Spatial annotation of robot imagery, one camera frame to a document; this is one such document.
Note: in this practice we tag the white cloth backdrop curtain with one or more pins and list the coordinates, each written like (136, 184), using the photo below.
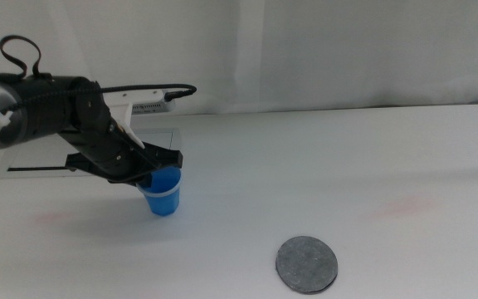
(305, 50)

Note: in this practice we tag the blue plastic cup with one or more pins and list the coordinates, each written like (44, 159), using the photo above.
(164, 203)

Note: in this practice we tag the round grey cup mat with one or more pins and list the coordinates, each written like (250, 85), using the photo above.
(306, 266)

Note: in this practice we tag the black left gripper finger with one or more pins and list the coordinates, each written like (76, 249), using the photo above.
(166, 158)
(145, 181)

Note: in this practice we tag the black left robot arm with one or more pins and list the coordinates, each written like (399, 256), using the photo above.
(35, 112)

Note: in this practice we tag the white wrist camera with mount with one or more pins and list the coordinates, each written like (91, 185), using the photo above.
(147, 101)

